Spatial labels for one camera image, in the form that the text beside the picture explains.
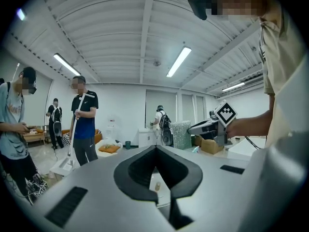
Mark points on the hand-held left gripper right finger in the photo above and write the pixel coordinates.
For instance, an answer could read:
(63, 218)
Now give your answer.
(183, 173)

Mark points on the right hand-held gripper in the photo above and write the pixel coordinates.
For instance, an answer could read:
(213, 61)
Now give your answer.
(225, 113)

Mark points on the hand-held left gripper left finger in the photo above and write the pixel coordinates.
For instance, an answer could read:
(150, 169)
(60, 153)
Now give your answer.
(130, 175)

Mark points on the green glittery scouring sponge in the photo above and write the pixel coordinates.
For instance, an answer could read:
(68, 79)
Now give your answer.
(179, 134)

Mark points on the person's right forearm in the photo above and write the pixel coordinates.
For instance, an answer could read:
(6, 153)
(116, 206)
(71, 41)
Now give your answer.
(251, 123)

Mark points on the small cardboard box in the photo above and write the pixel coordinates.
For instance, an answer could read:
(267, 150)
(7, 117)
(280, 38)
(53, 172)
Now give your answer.
(198, 140)

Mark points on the white roller blind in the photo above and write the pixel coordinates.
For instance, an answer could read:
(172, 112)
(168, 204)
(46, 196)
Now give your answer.
(160, 103)
(188, 107)
(200, 107)

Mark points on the large cardboard box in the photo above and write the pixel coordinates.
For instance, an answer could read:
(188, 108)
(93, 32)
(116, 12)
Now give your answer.
(212, 146)

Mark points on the teal spray bottle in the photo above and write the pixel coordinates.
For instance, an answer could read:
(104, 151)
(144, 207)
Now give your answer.
(196, 150)

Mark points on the small teal bin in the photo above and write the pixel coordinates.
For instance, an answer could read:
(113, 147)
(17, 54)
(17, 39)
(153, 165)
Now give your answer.
(128, 145)

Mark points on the white plastic bag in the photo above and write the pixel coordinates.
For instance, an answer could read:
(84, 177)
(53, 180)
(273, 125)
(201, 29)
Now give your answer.
(109, 149)

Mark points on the black oval backpack unit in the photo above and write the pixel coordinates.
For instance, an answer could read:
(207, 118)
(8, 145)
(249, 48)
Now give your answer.
(167, 136)

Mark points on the white water dispenser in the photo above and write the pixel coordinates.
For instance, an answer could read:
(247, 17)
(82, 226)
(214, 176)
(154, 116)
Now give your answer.
(110, 132)

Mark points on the long ceiling light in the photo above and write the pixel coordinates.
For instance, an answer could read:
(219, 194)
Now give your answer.
(233, 87)
(67, 64)
(178, 61)
(20, 14)

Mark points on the light wooden table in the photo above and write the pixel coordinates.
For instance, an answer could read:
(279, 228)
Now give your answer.
(33, 137)

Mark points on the person's beige shirt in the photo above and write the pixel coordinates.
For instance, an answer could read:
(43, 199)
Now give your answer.
(282, 57)

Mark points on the person's black head camera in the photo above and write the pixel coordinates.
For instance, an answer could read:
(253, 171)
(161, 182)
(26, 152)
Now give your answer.
(199, 6)

